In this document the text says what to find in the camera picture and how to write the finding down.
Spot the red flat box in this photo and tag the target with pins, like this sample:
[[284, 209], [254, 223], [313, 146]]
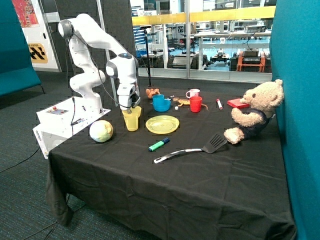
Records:
[[235, 103]]

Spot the yellow black warning sign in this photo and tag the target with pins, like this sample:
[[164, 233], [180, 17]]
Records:
[[37, 53]]

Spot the beige teddy bear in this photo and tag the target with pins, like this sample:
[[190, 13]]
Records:
[[263, 101]]

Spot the yellow plastic cup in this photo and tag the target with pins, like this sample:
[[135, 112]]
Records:
[[131, 122]]

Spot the blue plastic bowl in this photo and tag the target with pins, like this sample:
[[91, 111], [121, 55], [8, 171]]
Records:
[[166, 107]]

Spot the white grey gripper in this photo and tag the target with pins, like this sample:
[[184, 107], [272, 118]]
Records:
[[128, 96]]

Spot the red wall poster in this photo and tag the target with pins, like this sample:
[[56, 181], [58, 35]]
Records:
[[26, 13]]

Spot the pastel plush ball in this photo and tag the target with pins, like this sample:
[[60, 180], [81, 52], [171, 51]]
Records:
[[101, 131]]

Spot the red white marker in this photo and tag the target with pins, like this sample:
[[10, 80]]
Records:
[[219, 104]]

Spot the blue plastic cup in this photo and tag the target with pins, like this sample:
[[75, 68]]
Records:
[[158, 100]]

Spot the teal partition wall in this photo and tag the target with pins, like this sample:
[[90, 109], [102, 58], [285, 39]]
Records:
[[295, 59]]

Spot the yellow plastic plate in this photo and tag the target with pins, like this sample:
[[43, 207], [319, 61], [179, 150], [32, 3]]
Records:
[[162, 124]]

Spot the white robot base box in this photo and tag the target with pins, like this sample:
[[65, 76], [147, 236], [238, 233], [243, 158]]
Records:
[[55, 122]]

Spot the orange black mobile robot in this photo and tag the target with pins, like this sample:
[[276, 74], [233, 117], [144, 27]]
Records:
[[251, 60]]

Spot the black tablecloth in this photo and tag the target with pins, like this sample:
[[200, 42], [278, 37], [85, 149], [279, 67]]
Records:
[[239, 192]]

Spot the black metal spatula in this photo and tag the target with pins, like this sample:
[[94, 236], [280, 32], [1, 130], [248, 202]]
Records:
[[214, 143]]

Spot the teal sofa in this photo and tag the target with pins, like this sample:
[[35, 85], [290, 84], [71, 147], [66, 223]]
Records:
[[16, 70]]

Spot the brown plush toy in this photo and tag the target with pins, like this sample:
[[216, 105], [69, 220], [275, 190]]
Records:
[[150, 92]]

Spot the toy lizard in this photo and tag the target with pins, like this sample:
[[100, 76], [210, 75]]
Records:
[[182, 102]]

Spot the pink white mug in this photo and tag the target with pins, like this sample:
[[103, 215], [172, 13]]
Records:
[[192, 93]]

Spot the red plastic cup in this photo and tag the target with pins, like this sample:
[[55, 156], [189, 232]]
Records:
[[195, 104]]

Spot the black pen on base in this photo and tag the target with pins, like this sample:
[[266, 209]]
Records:
[[77, 121]]

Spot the green highlighter marker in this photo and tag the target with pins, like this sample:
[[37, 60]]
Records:
[[159, 144]]

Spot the black stand pole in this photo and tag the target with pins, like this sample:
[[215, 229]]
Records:
[[144, 29]]

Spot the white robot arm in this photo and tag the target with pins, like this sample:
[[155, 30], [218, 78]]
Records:
[[82, 33]]

